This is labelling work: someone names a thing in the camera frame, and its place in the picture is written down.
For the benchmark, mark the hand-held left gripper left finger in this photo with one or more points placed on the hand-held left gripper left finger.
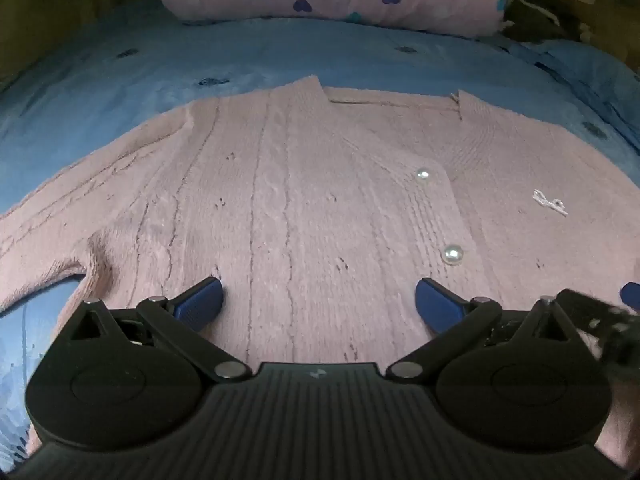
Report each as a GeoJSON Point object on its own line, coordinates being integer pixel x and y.
{"type": "Point", "coordinates": [200, 300]}

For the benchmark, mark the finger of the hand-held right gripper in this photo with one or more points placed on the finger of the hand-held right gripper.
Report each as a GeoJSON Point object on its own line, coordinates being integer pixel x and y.
{"type": "Point", "coordinates": [595, 310]}
{"type": "Point", "coordinates": [631, 296]}

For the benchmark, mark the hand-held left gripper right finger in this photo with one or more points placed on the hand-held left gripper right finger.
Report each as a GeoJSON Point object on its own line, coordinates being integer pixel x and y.
{"type": "Point", "coordinates": [440, 305]}

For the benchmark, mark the pink knit cardigan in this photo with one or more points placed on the pink knit cardigan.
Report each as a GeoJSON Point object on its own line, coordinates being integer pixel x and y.
{"type": "Point", "coordinates": [325, 200]}

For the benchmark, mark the blue dandelion-print bedsheet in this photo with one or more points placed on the blue dandelion-print bedsheet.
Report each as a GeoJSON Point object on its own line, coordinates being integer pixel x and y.
{"type": "Point", "coordinates": [125, 85]}

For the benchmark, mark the blue dandelion-print pillow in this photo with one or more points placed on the blue dandelion-print pillow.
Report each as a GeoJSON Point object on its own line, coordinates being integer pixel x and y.
{"type": "Point", "coordinates": [575, 67]}

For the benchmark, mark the dark cloth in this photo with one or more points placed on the dark cloth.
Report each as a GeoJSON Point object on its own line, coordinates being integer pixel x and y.
{"type": "Point", "coordinates": [540, 17]}

